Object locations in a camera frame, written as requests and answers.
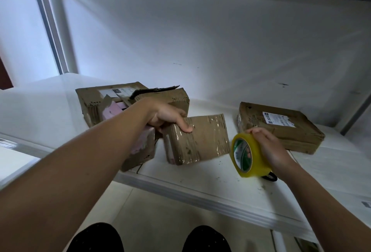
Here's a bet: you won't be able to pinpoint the person's right forearm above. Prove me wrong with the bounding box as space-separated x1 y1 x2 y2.
284 165 371 252

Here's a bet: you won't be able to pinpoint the person's right hand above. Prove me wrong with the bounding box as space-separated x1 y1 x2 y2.
246 125 301 180

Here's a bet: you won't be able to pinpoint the person's black trousers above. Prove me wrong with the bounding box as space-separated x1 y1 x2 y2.
66 221 233 252

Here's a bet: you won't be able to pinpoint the person's left forearm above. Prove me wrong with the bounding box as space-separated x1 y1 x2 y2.
0 101 157 252

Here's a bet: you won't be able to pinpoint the yellow tape roll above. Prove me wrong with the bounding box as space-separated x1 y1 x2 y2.
230 132 273 178

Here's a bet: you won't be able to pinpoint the pink carton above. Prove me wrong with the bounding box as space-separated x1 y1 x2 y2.
101 99 157 173

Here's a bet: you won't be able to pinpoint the white tube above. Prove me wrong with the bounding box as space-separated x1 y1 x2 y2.
270 230 287 252

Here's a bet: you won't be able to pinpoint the black handled scissors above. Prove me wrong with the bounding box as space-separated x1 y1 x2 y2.
261 171 278 182

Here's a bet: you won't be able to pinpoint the person's left hand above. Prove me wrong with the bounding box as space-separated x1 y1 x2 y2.
142 98 195 134

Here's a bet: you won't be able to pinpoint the red-brown door frame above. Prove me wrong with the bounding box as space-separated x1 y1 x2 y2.
0 56 14 91

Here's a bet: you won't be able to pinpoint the long cardboard box white label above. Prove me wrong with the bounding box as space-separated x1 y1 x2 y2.
75 81 149 128

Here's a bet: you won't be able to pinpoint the small cardboard box red label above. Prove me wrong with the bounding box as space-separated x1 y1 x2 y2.
160 113 231 166

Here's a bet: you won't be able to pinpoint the white metal shelf rack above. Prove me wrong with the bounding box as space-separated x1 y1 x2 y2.
0 0 371 252

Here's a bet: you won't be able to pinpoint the corrugated cardboard box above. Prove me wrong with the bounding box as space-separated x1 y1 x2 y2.
128 85 191 116

